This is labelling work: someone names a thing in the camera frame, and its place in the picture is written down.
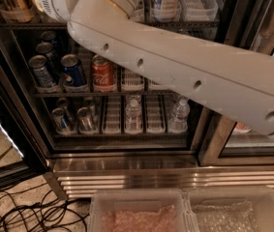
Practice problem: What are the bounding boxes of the water bottle right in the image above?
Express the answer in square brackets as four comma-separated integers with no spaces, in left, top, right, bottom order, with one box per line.
[169,98,190,133]

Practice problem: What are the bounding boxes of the red cola can front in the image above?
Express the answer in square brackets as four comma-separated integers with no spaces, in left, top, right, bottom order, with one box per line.
[92,55,114,87]

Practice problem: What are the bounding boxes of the open fridge door left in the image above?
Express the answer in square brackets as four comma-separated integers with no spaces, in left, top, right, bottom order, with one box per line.
[0,13,49,191]

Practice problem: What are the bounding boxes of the steel fridge base grille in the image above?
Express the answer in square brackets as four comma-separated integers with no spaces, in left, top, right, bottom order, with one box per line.
[49,156,274,199]

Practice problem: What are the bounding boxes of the silver can bottom left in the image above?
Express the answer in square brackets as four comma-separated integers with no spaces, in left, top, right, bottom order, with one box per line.
[51,107,72,132]

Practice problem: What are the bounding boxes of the clear bin white wrap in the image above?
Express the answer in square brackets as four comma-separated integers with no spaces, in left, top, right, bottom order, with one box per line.
[187,187,274,232]

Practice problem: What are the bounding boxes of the black floor cables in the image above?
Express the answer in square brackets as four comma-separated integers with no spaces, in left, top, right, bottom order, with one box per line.
[0,181,90,232]

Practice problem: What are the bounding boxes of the white empty can tray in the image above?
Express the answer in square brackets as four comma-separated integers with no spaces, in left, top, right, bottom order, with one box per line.
[121,68,144,91]

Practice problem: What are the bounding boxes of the clear bin pink wrap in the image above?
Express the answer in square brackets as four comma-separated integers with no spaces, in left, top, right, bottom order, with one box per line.
[88,188,192,232]

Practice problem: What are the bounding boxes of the blue cola can front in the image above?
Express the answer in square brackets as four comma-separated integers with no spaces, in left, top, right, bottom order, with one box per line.
[61,54,87,87]

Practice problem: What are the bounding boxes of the white empty tray top right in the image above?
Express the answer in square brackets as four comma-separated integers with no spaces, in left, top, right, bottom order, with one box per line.
[180,0,218,22]

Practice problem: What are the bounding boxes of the water bottle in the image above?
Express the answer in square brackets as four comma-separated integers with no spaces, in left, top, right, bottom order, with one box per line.
[125,99,142,133]
[169,98,190,133]

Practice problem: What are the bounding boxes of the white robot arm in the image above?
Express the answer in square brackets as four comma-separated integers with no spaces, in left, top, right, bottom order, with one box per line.
[39,0,274,141]

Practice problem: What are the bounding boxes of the water bottle centre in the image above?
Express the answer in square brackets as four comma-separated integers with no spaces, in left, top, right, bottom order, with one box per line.
[125,99,142,133]

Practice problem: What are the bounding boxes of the dark can middle row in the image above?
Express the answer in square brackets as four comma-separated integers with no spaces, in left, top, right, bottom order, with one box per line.
[36,42,61,79]

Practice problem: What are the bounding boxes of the silver blue can front left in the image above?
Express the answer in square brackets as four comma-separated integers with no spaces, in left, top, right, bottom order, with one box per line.
[28,55,57,88]

